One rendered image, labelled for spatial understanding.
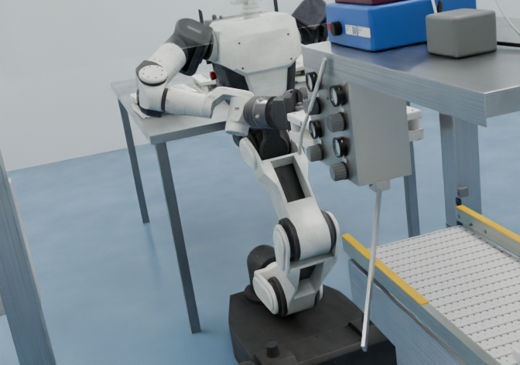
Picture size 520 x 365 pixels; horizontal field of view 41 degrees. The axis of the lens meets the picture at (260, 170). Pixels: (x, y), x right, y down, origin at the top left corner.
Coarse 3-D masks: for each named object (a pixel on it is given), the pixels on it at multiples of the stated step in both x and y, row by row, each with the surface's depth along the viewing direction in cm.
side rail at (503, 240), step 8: (464, 216) 151; (464, 224) 151; (480, 224) 145; (480, 232) 146; (488, 232) 143; (496, 232) 140; (496, 240) 140; (504, 240) 138; (512, 240) 135; (512, 248) 135
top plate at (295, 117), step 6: (408, 108) 167; (414, 108) 166; (288, 114) 178; (294, 114) 177; (300, 114) 176; (408, 114) 163; (414, 114) 164; (420, 114) 165; (288, 120) 179; (294, 120) 175; (300, 120) 171; (408, 120) 164; (300, 126) 172; (306, 126) 168
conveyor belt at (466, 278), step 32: (384, 256) 143; (416, 256) 141; (448, 256) 139; (480, 256) 137; (512, 256) 136; (416, 288) 129; (448, 288) 127; (480, 288) 125; (512, 288) 124; (480, 320) 116; (512, 320) 114
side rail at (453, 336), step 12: (348, 252) 145; (360, 264) 140; (384, 276) 129; (396, 288) 124; (408, 300) 120; (420, 312) 116; (432, 312) 113; (432, 324) 113; (444, 324) 109; (444, 336) 110; (456, 336) 106; (468, 336) 105; (456, 348) 106; (468, 348) 103; (480, 348) 102; (468, 360) 103; (480, 360) 100; (492, 360) 99
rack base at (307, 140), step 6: (294, 132) 178; (306, 132) 177; (414, 132) 165; (420, 132) 166; (294, 138) 178; (306, 138) 171; (312, 138) 171; (414, 138) 166; (306, 144) 171; (312, 144) 168
